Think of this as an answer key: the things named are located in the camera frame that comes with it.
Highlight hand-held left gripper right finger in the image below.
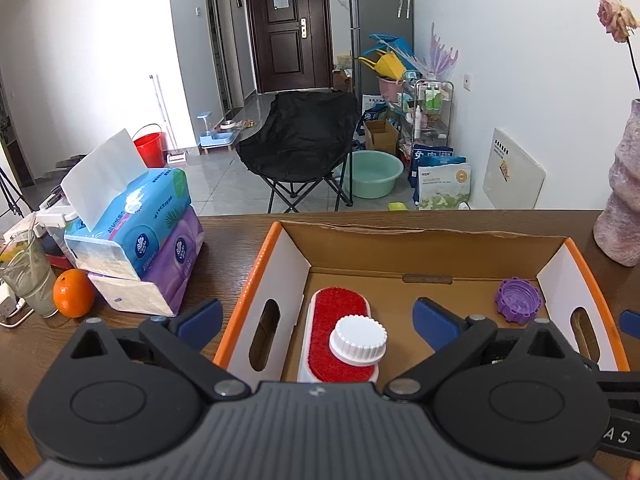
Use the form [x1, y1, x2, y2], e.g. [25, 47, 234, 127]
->
[382, 297, 591, 403]

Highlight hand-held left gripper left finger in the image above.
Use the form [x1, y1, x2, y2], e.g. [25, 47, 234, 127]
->
[50, 297, 253, 403]

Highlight red cardboard box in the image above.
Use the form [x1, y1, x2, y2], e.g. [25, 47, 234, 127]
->
[214, 220, 630, 386]

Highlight white ribbed cap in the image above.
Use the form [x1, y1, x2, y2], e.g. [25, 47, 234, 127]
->
[328, 315, 388, 366]

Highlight purple ribbed cap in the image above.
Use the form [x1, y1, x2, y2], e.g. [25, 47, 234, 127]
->
[495, 277, 543, 324]

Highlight red and white lint brush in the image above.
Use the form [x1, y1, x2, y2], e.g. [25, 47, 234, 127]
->
[296, 286, 379, 383]

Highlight purple tissue pack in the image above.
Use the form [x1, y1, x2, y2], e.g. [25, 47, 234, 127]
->
[87, 207, 204, 317]

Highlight pink speckled vase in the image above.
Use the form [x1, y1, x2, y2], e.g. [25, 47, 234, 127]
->
[593, 99, 640, 267]

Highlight blue tissue pack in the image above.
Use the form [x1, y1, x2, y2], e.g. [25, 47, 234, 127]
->
[61, 128, 193, 281]

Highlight orange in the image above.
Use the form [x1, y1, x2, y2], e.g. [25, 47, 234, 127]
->
[54, 268, 96, 318]

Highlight white and green bag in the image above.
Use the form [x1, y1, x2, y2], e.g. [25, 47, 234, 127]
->
[416, 156, 472, 210]

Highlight green plastic basin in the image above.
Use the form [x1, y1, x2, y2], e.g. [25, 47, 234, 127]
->
[342, 150, 405, 199]

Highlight white board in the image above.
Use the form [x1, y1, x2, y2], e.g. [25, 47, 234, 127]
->
[482, 127, 546, 209]

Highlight dark blue bag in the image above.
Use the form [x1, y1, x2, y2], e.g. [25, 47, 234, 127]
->
[410, 144, 455, 188]

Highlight glass cup with straw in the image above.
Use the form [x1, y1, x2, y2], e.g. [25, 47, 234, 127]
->
[0, 230, 58, 319]

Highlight red bucket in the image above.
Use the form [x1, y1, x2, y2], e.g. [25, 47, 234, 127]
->
[132, 122, 166, 168]

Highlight clear plastic food container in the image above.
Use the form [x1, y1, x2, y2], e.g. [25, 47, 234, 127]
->
[35, 200, 81, 271]

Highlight blue pet feeder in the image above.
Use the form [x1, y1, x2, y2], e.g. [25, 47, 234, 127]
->
[196, 111, 241, 156]

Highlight small brown cardboard box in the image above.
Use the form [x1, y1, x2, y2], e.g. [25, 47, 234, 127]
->
[363, 119, 400, 157]

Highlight metal storage rack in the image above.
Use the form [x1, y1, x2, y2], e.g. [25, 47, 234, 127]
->
[401, 77, 455, 161]

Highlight black folding chair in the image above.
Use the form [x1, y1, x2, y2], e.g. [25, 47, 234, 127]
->
[235, 91, 362, 213]

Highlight blue and white bag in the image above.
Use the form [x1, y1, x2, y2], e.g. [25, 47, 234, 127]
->
[362, 95, 391, 121]

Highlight pink bucket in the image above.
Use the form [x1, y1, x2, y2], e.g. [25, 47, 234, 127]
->
[376, 75, 407, 103]

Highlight yellow plastic watering can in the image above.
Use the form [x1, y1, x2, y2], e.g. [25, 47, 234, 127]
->
[357, 50, 401, 78]

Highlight purple clothes hangers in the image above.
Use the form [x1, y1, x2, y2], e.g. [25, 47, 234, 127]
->
[417, 22, 459, 81]

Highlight blue plastic object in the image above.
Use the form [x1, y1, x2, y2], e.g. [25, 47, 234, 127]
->
[369, 33, 416, 68]

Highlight dark wooden door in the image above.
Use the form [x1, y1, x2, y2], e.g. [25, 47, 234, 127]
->
[243, 0, 333, 95]

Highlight grey interior door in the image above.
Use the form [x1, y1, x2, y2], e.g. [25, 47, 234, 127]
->
[204, 0, 233, 113]

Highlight grey refrigerator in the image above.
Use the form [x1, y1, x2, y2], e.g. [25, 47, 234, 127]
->
[345, 0, 415, 96]

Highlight white power strip with cables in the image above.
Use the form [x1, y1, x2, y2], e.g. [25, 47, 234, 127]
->
[0, 290, 27, 329]

